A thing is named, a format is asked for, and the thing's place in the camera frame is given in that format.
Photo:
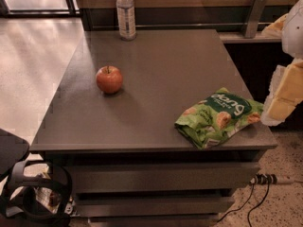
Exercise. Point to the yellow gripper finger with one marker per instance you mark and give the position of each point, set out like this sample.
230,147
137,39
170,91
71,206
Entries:
285,93
275,28

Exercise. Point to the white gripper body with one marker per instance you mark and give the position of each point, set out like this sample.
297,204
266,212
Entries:
294,32

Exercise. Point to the green rice chip bag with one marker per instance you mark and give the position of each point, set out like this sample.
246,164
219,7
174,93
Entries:
217,118

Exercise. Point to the clear plastic water bottle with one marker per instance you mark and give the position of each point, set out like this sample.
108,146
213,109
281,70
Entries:
126,19

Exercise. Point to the white power strip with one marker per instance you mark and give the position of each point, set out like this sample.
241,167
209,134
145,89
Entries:
271,179

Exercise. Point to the red apple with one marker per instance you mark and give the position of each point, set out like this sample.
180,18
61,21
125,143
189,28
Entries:
109,79

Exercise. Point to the grey drawer cabinet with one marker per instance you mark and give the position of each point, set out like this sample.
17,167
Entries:
129,165

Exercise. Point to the black office chair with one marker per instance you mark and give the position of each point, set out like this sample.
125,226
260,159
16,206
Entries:
35,193

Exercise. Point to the metal wall bracket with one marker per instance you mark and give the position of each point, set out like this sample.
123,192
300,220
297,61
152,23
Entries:
250,27

